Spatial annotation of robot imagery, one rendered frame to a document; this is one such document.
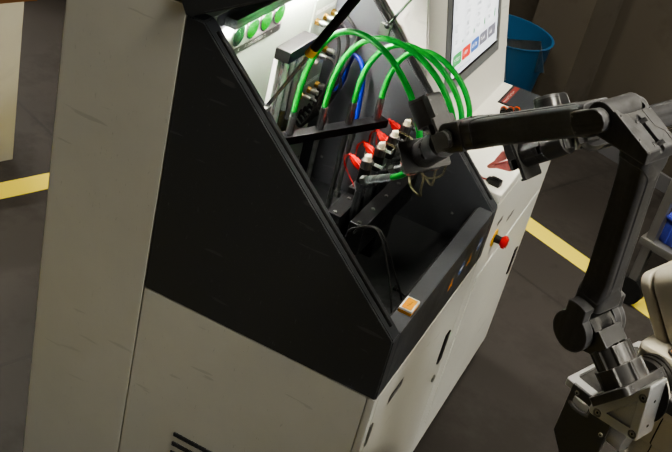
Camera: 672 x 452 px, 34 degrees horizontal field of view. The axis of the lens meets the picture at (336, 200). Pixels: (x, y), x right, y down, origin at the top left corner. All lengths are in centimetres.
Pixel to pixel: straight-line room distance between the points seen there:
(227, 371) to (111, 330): 31
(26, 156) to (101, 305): 191
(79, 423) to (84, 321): 32
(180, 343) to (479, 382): 151
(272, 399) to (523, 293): 200
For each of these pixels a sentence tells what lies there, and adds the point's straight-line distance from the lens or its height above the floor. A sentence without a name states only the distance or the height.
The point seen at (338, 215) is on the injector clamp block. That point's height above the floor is 98.
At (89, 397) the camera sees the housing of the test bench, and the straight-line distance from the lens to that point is 276.
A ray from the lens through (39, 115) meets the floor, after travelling 472.
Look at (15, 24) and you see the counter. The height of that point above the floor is 57.
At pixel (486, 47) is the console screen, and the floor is 115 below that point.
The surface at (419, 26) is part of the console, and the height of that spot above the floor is 132.
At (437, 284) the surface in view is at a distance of 242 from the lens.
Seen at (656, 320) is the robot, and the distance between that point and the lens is 200.
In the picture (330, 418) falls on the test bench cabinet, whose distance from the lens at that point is 239.
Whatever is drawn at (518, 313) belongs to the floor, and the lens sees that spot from 415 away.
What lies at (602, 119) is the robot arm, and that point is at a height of 162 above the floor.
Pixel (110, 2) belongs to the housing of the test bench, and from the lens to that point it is 224.
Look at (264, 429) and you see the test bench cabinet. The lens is 250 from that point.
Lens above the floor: 228
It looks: 31 degrees down
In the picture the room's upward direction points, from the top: 14 degrees clockwise
